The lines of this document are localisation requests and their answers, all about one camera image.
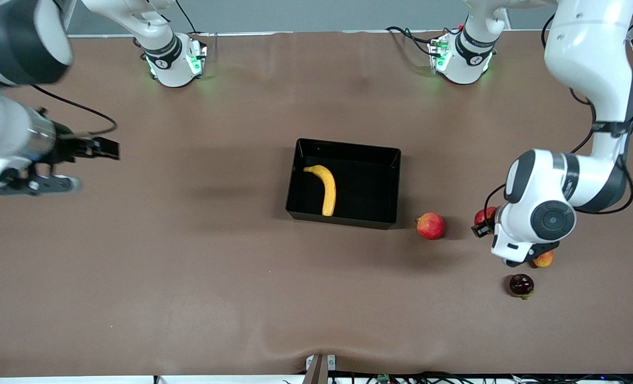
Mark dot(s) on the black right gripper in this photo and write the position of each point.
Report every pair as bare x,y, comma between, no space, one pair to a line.
66,150

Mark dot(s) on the red yellow striped apple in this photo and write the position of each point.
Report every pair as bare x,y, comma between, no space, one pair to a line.
483,215

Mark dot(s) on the black plastic box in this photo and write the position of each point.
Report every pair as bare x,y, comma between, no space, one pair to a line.
370,202

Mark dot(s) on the yellow banana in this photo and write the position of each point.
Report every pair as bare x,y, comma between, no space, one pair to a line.
328,192

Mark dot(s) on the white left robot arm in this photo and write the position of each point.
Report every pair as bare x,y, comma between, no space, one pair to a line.
588,48

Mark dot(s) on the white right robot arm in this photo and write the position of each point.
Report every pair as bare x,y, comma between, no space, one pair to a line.
169,64

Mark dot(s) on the red round pomegranate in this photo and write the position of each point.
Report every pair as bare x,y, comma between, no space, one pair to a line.
430,225

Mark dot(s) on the dark purple mangosteen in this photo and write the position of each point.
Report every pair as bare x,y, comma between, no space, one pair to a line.
521,285

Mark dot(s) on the red yellow mango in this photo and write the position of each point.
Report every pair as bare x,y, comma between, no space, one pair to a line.
545,260

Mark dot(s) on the green connector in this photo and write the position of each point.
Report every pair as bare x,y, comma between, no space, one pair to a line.
384,378

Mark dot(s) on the brown table cover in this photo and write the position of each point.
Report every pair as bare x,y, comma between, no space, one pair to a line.
242,277

